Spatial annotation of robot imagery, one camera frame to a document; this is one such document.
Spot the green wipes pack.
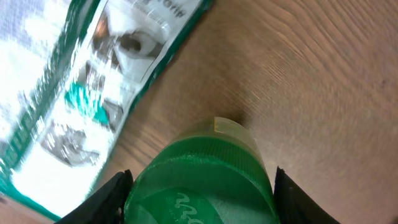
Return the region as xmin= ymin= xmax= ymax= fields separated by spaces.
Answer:
xmin=1 ymin=0 xmax=211 ymax=221

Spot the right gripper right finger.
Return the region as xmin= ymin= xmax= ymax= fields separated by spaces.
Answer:
xmin=274 ymin=167 xmax=340 ymax=224

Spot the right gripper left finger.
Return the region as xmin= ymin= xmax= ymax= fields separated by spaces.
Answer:
xmin=55 ymin=170 xmax=134 ymax=224

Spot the green lid jar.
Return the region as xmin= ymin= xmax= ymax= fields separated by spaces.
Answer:
xmin=124 ymin=117 xmax=279 ymax=224

